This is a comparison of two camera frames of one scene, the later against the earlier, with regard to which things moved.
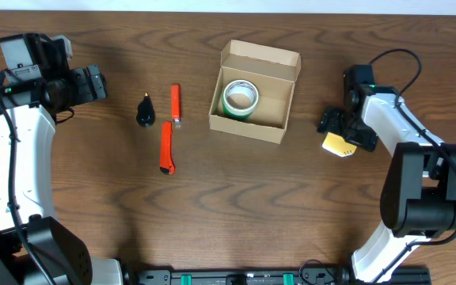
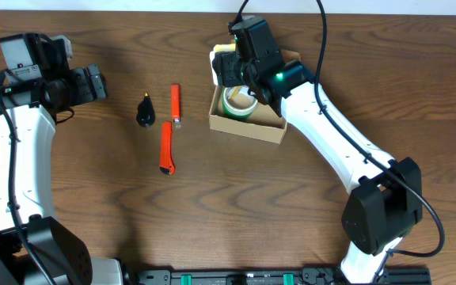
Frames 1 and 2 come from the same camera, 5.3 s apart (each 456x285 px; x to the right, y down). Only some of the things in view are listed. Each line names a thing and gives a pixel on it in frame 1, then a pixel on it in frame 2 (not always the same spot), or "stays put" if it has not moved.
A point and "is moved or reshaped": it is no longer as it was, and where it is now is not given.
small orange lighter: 175,101 stays put
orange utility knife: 166,160 stays put
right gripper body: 340,127 → 226,68
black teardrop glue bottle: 146,112 stays put
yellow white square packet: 336,143 is moved or reshaped
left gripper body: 92,82 stays put
